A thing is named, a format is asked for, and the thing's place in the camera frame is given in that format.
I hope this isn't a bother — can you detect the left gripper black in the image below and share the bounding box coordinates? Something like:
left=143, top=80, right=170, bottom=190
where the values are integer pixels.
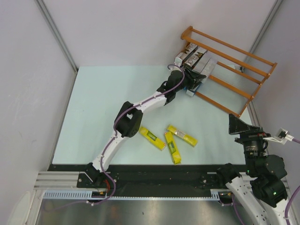
left=173, top=67, right=205, bottom=93

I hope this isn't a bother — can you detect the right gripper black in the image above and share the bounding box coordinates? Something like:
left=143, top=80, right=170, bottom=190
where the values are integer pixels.
left=228, top=112, right=270, bottom=174

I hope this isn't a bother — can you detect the blue toothpaste box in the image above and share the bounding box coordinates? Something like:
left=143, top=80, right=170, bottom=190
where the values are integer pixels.
left=186, top=82, right=203, bottom=97

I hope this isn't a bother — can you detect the lilac Protefix toothpaste box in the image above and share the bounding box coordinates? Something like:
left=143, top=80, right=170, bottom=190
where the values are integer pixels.
left=201, top=58, right=218, bottom=78

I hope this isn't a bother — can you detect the lilac text-side toothpaste box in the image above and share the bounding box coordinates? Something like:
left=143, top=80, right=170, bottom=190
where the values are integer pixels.
left=193, top=52, right=214, bottom=73

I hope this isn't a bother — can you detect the silver black R&O charcoal box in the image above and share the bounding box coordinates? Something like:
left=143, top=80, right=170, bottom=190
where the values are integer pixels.
left=174, top=43, right=198, bottom=67

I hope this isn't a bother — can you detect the yellow curaprox box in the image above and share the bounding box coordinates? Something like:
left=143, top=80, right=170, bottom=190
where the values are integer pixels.
left=165, top=131, right=181, bottom=165
left=139, top=127, right=166, bottom=150
left=166, top=125, right=198, bottom=147

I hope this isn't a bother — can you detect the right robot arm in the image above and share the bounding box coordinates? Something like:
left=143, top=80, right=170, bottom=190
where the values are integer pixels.
left=216, top=113, right=300, bottom=225

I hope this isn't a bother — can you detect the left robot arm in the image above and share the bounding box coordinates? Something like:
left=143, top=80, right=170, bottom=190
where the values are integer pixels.
left=84, top=64, right=208, bottom=188

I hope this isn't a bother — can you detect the orange wooden shelf rack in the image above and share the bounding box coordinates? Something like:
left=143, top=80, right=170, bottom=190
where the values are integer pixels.
left=180, top=26, right=277, bottom=117

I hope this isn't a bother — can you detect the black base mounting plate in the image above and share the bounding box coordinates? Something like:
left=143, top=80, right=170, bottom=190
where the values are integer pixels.
left=48, top=164, right=226, bottom=197

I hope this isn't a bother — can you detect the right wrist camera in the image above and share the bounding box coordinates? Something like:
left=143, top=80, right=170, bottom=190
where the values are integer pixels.
left=264, top=128, right=294, bottom=145

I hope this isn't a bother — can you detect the aluminium frame rail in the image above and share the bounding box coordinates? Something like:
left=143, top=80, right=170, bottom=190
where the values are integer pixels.
left=34, top=171, right=80, bottom=190

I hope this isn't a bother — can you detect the white slotted cable duct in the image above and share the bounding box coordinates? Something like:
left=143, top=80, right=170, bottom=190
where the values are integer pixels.
left=43, top=189, right=111, bottom=200

